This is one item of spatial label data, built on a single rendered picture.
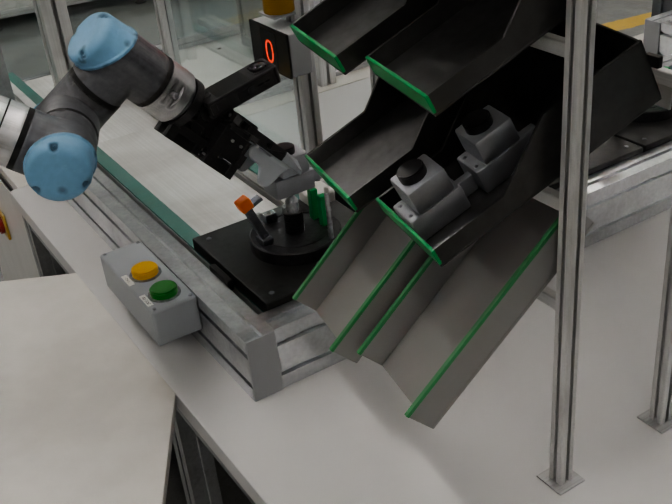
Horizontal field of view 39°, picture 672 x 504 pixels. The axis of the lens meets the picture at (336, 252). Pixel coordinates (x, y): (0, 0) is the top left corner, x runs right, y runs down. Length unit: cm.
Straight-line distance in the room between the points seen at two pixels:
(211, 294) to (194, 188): 45
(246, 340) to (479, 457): 33
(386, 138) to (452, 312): 22
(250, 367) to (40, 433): 30
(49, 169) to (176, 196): 69
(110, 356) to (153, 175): 50
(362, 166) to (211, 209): 63
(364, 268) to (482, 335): 25
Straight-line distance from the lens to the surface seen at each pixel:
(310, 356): 133
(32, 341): 155
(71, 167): 109
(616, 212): 164
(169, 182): 182
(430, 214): 96
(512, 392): 130
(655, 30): 238
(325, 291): 124
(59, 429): 136
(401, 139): 111
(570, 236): 97
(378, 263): 119
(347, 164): 113
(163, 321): 137
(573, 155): 93
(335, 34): 106
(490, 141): 96
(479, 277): 109
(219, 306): 134
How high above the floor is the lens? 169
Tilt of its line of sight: 31 degrees down
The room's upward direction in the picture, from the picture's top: 6 degrees counter-clockwise
